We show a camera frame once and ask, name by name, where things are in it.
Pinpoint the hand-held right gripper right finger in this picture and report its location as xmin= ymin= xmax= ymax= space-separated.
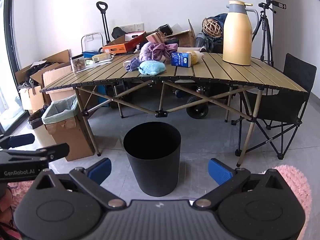
xmin=193 ymin=158 xmax=287 ymax=208

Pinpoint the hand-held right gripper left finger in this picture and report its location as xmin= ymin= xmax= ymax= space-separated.
xmin=33 ymin=158 xmax=127 ymax=208

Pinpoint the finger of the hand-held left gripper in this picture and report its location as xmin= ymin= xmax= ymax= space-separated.
xmin=0 ymin=133 xmax=36 ymax=149
xmin=0 ymin=143 xmax=70 ymax=162

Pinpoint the black trash bin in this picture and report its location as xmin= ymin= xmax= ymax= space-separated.
xmin=123 ymin=122 xmax=182 ymax=197

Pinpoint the small purple cloth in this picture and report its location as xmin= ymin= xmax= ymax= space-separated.
xmin=125 ymin=57 xmax=143 ymax=72

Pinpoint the light blue fluffy cloth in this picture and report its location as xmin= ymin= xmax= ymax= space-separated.
xmin=138 ymin=60 xmax=166 ymax=76

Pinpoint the yellow plush toy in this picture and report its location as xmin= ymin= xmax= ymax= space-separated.
xmin=186 ymin=51 xmax=206 ymax=66

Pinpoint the blue tissue box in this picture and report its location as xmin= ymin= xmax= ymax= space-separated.
xmin=171 ymin=52 xmax=192 ymax=68

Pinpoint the lavender fluffy cloth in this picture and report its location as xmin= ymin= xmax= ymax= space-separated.
xmin=139 ymin=42 xmax=157 ymax=62

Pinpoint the pink satin cloth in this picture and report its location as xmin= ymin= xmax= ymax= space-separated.
xmin=151 ymin=42 xmax=179 ymax=62

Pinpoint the cardboard box bin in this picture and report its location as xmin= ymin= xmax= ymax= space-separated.
xmin=41 ymin=97 xmax=97 ymax=162

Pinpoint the cream bin with black liner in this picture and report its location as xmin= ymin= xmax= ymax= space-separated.
xmin=28 ymin=110 xmax=57 ymax=153

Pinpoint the pink fluffy fabric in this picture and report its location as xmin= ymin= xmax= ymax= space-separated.
xmin=0 ymin=181 xmax=34 ymax=233
xmin=260 ymin=164 xmax=313 ymax=222

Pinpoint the green plastic liner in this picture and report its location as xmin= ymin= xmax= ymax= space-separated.
xmin=41 ymin=97 xmax=79 ymax=125

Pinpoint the pale cardboard box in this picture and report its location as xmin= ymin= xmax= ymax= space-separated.
xmin=19 ymin=85 xmax=45 ymax=114

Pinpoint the corrugated cardboard box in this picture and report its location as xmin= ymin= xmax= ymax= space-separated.
xmin=41 ymin=65 xmax=77 ymax=106

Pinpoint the large open cardboard box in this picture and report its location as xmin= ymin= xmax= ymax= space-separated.
xmin=14 ymin=49 xmax=73 ymax=91

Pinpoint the clear jar with nuts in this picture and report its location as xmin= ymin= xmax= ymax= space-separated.
xmin=70 ymin=55 xmax=87 ymax=73

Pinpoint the clear plastic sheet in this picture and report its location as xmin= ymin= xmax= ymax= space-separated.
xmin=85 ymin=61 xmax=113 ymax=68

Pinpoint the olive folding table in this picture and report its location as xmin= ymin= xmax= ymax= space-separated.
xmin=40 ymin=52 xmax=309 ymax=168

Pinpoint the pale yellow snack box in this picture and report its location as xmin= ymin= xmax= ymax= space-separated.
xmin=91 ymin=53 xmax=111 ymax=62

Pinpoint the orange cardboard box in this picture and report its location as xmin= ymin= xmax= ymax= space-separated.
xmin=102 ymin=31 xmax=147 ymax=55

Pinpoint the black folding chair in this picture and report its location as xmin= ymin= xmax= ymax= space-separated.
xmin=231 ymin=53 xmax=317 ymax=167

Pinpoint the black suitcase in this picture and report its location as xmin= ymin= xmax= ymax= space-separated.
xmin=205 ymin=36 xmax=224 ymax=54

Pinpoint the cream thermos jug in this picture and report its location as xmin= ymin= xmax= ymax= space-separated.
xmin=222 ymin=0 xmax=259 ymax=66

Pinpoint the grey blue water bottle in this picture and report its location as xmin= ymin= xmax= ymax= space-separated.
xmin=195 ymin=33 xmax=207 ymax=49

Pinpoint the black pouch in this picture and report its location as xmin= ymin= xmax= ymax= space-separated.
xmin=111 ymin=27 xmax=126 ymax=39

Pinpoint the open brown cardboard box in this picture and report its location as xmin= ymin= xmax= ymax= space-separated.
xmin=162 ymin=19 xmax=197 ymax=48

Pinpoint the woven rattan ball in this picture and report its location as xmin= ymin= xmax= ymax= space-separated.
xmin=202 ymin=17 xmax=223 ymax=38

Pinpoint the black case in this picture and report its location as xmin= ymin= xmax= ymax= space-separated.
xmin=158 ymin=23 xmax=174 ymax=37

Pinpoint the dark blue bag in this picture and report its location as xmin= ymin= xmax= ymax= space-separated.
xmin=207 ymin=13 xmax=228 ymax=46

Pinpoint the black tripod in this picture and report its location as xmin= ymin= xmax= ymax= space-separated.
xmin=252 ymin=0 xmax=287 ymax=67

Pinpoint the dark window frame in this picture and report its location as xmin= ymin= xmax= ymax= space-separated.
xmin=3 ymin=0 xmax=28 ymax=134

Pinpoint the grey metal tube frame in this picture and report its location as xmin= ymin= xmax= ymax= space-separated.
xmin=80 ymin=32 xmax=104 ymax=54

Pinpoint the black pull handle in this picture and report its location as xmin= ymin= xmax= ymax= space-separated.
xmin=96 ymin=1 xmax=112 ymax=45

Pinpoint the row of white wall sockets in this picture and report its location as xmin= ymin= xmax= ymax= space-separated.
xmin=119 ymin=23 xmax=144 ymax=32

